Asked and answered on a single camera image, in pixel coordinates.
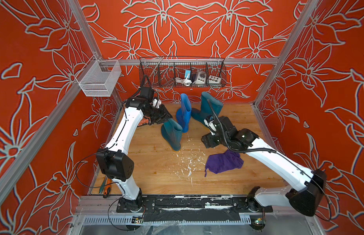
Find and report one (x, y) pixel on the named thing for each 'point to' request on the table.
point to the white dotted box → (213, 79)
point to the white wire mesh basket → (99, 78)
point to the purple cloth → (226, 160)
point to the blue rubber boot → (183, 113)
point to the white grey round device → (201, 77)
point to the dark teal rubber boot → (171, 131)
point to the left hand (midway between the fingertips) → (170, 116)
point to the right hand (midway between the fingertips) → (205, 136)
